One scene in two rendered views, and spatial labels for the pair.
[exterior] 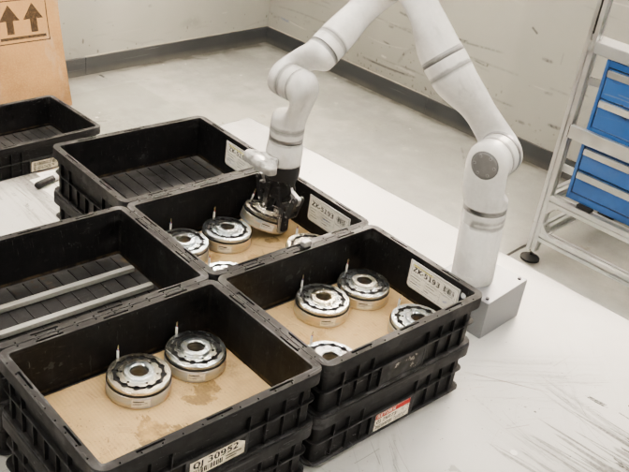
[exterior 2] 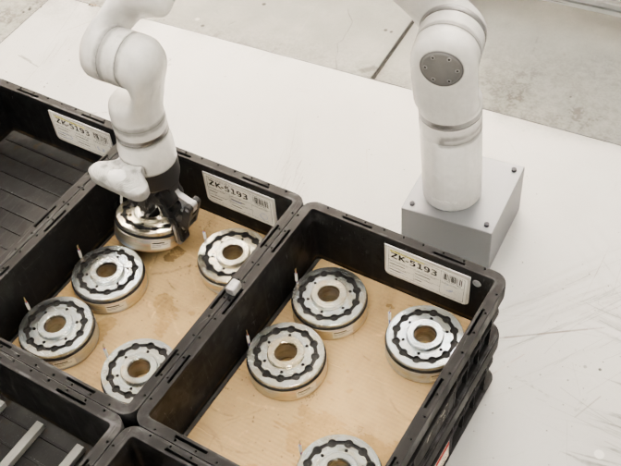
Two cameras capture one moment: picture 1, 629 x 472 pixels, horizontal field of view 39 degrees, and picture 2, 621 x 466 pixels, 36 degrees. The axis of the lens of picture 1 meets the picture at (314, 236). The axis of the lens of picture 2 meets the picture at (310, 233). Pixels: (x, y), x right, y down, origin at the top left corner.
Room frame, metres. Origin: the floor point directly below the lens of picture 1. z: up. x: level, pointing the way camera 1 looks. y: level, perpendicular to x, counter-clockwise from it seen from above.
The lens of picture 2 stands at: (0.69, 0.02, 1.88)
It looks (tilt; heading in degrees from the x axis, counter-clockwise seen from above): 48 degrees down; 352
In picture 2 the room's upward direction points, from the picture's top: 6 degrees counter-clockwise
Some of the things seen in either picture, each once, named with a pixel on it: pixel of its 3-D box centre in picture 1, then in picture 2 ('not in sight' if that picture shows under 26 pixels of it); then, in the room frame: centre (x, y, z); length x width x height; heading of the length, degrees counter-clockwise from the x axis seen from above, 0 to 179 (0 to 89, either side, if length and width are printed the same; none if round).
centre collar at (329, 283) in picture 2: (364, 281); (328, 294); (1.48, -0.11, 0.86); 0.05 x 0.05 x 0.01
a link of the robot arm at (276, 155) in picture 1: (277, 149); (136, 149); (1.65, 0.10, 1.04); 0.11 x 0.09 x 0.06; 135
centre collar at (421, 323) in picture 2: (417, 317); (425, 335); (1.38, -0.21, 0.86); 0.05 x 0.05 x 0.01
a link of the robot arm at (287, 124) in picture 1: (293, 104); (135, 86); (1.66, 0.08, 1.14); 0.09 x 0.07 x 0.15; 49
